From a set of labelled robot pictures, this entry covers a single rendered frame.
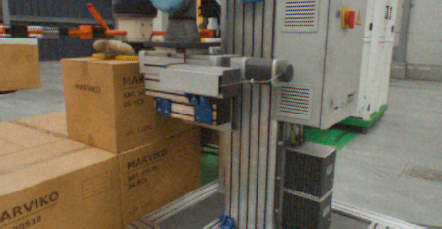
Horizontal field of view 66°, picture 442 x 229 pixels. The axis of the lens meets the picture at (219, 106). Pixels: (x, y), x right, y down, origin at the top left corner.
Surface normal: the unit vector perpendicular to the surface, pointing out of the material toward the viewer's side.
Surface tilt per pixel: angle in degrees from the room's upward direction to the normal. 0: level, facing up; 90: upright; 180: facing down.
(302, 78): 90
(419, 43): 90
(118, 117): 90
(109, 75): 90
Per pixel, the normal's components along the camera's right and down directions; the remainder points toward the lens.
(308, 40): -0.62, 0.15
